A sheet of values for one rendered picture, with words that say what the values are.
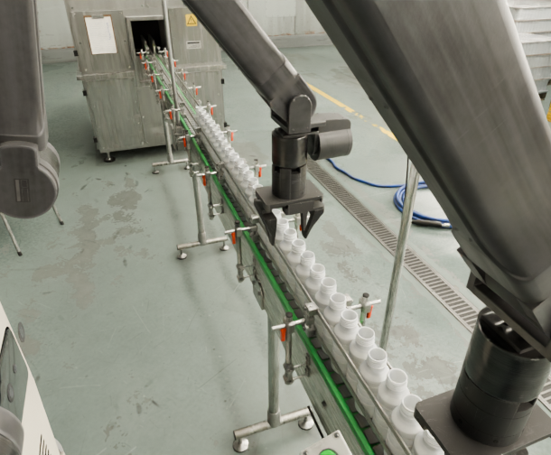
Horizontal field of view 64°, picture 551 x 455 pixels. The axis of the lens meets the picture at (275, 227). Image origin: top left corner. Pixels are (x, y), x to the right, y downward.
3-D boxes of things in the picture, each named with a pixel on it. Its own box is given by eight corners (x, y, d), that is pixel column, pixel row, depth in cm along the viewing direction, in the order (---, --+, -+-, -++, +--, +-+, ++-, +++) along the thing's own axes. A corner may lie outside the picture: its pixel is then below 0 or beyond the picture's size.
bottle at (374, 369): (387, 404, 95) (398, 351, 87) (374, 424, 91) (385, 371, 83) (362, 391, 98) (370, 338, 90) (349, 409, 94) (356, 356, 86)
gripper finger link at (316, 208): (272, 232, 82) (272, 187, 77) (307, 225, 84) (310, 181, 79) (285, 252, 76) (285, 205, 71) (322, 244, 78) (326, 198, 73)
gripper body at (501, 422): (555, 441, 38) (585, 385, 34) (458, 484, 35) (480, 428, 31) (498, 383, 43) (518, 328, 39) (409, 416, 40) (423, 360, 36)
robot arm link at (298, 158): (266, 122, 69) (279, 134, 65) (306, 117, 71) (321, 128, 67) (266, 162, 73) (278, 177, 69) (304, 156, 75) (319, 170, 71)
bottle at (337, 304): (349, 355, 107) (355, 303, 98) (326, 360, 106) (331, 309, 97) (340, 337, 112) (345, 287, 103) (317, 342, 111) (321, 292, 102)
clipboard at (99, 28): (117, 53, 401) (111, 13, 384) (91, 55, 394) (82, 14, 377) (117, 52, 404) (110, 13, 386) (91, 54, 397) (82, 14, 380)
